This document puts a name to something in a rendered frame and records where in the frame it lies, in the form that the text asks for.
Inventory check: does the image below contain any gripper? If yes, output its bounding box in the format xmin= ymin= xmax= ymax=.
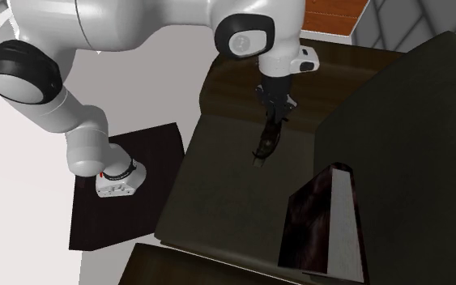
xmin=251 ymin=73 xmax=298 ymax=168

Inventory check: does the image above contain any dark red book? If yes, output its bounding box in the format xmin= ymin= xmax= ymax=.
xmin=277 ymin=161 xmax=371 ymax=285

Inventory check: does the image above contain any orange wooden furniture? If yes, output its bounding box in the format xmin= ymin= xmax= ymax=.
xmin=300 ymin=0 xmax=371 ymax=39

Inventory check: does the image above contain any black robot stand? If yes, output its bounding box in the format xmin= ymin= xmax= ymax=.
xmin=68 ymin=121 xmax=186 ymax=252

